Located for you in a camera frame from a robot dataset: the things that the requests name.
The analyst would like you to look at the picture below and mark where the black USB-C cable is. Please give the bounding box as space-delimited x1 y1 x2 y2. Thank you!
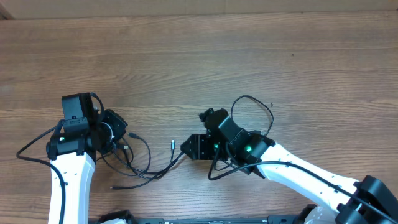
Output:
110 139 187 191

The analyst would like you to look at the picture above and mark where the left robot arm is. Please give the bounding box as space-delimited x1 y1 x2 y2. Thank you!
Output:
46 92 127 223

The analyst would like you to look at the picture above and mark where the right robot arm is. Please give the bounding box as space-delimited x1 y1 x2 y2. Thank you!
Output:
180 108 397 223

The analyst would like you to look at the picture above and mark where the cardboard back panel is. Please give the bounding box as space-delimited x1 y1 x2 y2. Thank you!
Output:
1 0 397 19

